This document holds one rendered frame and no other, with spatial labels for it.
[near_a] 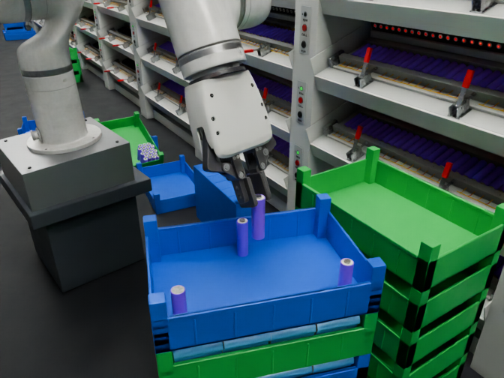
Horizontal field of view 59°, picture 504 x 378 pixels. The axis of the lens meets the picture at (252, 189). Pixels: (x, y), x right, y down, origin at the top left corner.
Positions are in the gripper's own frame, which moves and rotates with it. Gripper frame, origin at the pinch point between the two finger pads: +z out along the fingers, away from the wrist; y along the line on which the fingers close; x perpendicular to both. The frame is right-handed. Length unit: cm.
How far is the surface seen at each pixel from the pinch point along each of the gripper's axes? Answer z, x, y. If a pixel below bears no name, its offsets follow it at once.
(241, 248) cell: 10.1, -10.0, -2.4
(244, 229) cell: 6.9, -8.3, -2.7
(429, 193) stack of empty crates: 14.0, 2.5, -37.7
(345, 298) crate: 16.8, 7.8, -3.3
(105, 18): -93, -225, -104
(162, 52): -51, -151, -89
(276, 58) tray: -23, -53, -66
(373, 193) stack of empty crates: 12.7, -8.4, -35.9
